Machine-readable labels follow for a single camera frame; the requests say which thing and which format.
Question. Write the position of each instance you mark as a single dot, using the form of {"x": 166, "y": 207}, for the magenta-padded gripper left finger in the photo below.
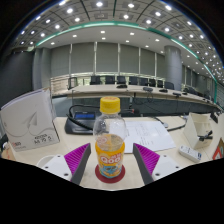
{"x": 76, "y": 160}

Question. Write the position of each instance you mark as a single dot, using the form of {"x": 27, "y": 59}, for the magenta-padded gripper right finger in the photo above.
{"x": 148, "y": 160}

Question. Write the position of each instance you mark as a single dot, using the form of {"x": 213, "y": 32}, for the yellow-capped orange drink bottle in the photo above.
{"x": 110, "y": 156}

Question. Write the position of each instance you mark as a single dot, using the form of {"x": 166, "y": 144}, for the white printed paper sheet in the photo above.
{"x": 150, "y": 135}

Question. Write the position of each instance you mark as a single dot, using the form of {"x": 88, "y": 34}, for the black conference microphone unit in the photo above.
{"x": 78, "y": 126}

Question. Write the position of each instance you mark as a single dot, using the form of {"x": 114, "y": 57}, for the flat round red coaster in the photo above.
{"x": 110, "y": 180}

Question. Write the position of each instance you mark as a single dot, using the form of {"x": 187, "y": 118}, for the small white remote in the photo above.
{"x": 190, "y": 153}

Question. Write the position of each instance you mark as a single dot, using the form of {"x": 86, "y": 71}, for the white cardboard paper box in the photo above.
{"x": 28, "y": 121}

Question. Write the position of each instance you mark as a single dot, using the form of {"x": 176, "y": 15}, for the red-framed sign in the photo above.
{"x": 219, "y": 151}

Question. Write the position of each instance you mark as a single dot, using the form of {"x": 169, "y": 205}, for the row of black chairs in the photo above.
{"x": 121, "y": 80}

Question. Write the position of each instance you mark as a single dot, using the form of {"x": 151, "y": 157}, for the recessed ceiling lights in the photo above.
{"x": 99, "y": 4}

